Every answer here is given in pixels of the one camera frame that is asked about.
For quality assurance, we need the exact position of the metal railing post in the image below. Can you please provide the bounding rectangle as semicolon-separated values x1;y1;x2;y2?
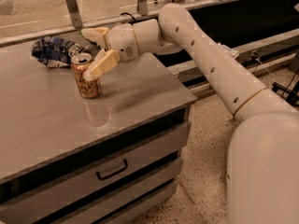
136;0;148;16
65;0;83;28

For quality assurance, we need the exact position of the blue crumpled chip bag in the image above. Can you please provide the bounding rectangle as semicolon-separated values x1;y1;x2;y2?
31;36;84;68

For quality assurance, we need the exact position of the grey drawer cabinet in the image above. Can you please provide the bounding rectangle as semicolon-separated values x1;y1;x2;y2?
0;42;194;224

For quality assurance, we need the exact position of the black cable on wall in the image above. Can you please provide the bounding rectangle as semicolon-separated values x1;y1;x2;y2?
120;12;138;22

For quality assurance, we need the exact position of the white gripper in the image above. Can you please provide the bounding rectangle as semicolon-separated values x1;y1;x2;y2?
81;23;138;81

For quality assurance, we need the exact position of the black floor cable with plug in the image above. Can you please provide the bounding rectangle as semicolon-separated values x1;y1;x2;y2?
250;51;299;107

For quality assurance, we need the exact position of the white packet on ledge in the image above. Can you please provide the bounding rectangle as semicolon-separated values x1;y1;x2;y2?
218;43;239;59

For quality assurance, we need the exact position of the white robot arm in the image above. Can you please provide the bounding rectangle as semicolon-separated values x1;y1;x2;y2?
81;4;299;224

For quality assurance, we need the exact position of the metal railing post left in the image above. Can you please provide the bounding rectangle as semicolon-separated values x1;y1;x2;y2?
65;0;83;28

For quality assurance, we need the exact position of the metal railing post middle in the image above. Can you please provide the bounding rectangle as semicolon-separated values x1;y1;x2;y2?
136;0;148;16

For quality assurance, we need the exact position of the black drawer handle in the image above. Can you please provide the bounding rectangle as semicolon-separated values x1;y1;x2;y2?
96;159;128;181

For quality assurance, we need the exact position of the orange La Croix can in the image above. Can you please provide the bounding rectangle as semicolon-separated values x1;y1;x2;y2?
71;52;101;99

